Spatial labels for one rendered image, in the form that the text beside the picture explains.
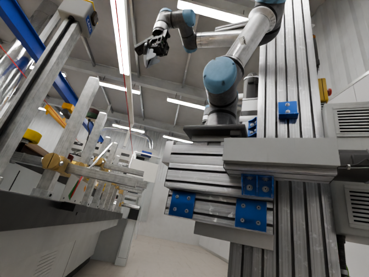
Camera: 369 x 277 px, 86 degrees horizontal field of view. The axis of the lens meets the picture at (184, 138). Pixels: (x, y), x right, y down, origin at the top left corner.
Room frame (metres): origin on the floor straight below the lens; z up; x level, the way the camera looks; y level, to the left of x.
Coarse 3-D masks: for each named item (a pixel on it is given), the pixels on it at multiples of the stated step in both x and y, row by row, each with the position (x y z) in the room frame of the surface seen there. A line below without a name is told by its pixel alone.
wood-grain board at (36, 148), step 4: (28, 144) 0.77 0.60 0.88; (32, 144) 0.80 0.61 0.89; (36, 144) 0.82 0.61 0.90; (32, 148) 0.81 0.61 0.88; (36, 148) 0.84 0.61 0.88; (40, 148) 0.86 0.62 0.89; (36, 152) 0.86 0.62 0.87; (40, 152) 0.88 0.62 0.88; (44, 152) 0.91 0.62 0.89; (48, 152) 0.94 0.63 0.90; (84, 180) 1.63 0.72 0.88; (96, 188) 2.10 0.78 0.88
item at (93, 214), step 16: (0, 192) 0.41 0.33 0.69; (16, 192) 0.47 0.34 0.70; (32, 192) 0.64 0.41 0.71; (48, 192) 0.65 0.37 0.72; (0, 208) 0.44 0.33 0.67; (16, 208) 0.49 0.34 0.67; (32, 208) 0.56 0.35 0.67; (48, 208) 0.65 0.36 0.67; (96, 208) 1.32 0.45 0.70; (0, 224) 0.46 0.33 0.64; (16, 224) 0.52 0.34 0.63; (32, 224) 0.60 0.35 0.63; (48, 224) 0.70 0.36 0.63; (64, 224) 0.85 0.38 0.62
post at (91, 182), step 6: (108, 138) 1.14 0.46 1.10; (102, 144) 1.14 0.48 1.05; (108, 144) 1.14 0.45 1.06; (102, 150) 1.14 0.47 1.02; (102, 156) 1.14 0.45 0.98; (96, 168) 1.14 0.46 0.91; (90, 180) 1.14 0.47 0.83; (96, 180) 1.17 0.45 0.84; (90, 186) 1.14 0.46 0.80; (90, 192) 1.14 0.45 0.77; (84, 198) 1.14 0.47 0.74
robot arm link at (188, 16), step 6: (174, 12) 0.63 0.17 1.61; (180, 12) 0.62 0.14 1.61; (186, 12) 0.61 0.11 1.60; (192, 12) 0.61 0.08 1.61; (174, 18) 0.64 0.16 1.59; (180, 18) 0.63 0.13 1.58; (186, 18) 0.63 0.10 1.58; (192, 18) 0.63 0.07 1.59; (174, 24) 0.67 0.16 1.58; (180, 24) 0.66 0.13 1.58; (186, 24) 0.65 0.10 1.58; (192, 24) 0.65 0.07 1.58; (180, 30) 0.70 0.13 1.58; (186, 30) 0.69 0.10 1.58; (192, 30) 0.70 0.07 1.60; (186, 36) 0.72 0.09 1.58
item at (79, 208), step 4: (64, 204) 0.73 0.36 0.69; (68, 204) 0.74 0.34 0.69; (72, 204) 0.74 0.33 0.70; (76, 204) 0.75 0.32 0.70; (60, 208) 0.73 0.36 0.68; (64, 208) 0.73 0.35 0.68; (68, 208) 0.74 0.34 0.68; (72, 208) 0.74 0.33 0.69; (76, 208) 0.76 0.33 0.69; (80, 208) 0.81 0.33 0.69; (84, 208) 0.86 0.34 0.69; (76, 212) 0.94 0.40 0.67; (84, 212) 0.89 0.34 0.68
